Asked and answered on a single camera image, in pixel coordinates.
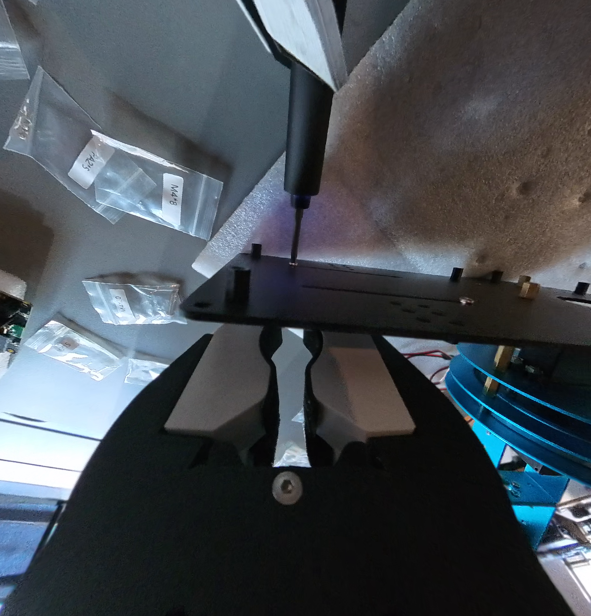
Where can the blue toy robot arm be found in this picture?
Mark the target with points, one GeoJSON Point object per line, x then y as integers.
{"type": "Point", "coordinates": [517, 414]}

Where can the bag with electronics parts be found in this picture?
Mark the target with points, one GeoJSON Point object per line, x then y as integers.
{"type": "Point", "coordinates": [2, 276]}

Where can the dark grey desk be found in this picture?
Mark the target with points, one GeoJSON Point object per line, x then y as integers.
{"type": "Point", "coordinates": [180, 72]}

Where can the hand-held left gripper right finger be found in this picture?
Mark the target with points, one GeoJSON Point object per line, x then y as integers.
{"type": "Point", "coordinates": [358, 385]}

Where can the group of clear screw bags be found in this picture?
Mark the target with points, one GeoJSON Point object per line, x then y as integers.
{"type": "Point", "coordinates": [146, 192]}

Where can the black metal base plate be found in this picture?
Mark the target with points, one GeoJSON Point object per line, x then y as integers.
{"type": "Point", "coordinates": [353, 308]}

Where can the white foam sheet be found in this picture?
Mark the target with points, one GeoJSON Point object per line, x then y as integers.
{"type": "Point", "coordinates": [468, 144]}

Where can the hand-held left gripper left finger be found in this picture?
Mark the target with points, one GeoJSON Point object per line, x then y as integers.
{"type": "Point", "coordinates": [213, 385]}

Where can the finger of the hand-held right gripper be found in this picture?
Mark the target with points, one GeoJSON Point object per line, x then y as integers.
{"type": "Point", "coordinates": [252, 21]}
{"type": "Point", "coordinates": [295, 24]}

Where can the black framed window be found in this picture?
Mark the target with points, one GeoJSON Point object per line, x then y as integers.
{"type": "Point", "coordinates": [16, 529]}

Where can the black electric screwdriver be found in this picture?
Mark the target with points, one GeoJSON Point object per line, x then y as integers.
{"type": "Point", "coordinates": [305, 144]}

